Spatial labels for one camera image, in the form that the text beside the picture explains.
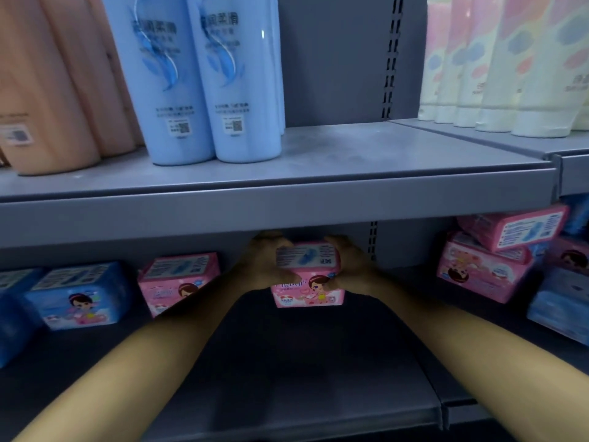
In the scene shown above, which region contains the person's right forearm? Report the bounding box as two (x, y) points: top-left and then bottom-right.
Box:
(364, 276), (589, 442)

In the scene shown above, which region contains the row of pastel cloud-print tubes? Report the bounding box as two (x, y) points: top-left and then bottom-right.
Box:
(417, 0), (589, 138)

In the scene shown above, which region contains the peach plastic bottle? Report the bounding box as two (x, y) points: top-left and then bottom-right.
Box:
(39, 0), (137, 158)
(84, 0), (146, 149)
(0, 0), (102, 176)

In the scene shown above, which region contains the blue cartoon-girl pad packet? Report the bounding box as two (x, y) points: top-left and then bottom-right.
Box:
(526, 266), (589, 348)
(24, 261), (135, 331)
(560, 193), (589, 238)
(0, 268), (48, 370)

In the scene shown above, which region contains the person's left forearm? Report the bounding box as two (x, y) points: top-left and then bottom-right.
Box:
(13, 267), (251, 442)

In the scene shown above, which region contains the grey metal shelf board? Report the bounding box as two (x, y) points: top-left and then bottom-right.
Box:
(389, 118), (589, 197)
(0, 120), (561, 250)
(0, 267), (446, 442)
(387, 264), (589, 431)

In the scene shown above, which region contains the grey slotted shelf upright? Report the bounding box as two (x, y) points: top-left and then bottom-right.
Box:
(368, 0), (406, 265)

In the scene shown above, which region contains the person's left hand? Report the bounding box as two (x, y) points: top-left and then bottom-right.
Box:
(242, 230), (296, 292)

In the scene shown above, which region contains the pink cartoon-girl pad packet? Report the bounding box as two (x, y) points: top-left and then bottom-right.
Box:
(456, 203), (572, 253)
(436, 230), (536, 304)
(137, 252), (221, 319)
(271, 241), (346, 309)
(542, 236), (589, 277)

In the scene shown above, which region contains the light blue shampoo bottle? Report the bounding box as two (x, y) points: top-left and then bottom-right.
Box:
(271, 0), (287, 135)
(185, 0), (284, 164)
(100, 0), (217, 166)

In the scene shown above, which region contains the person's right hand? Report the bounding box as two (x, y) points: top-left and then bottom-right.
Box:
(322, 235), (385, 297)

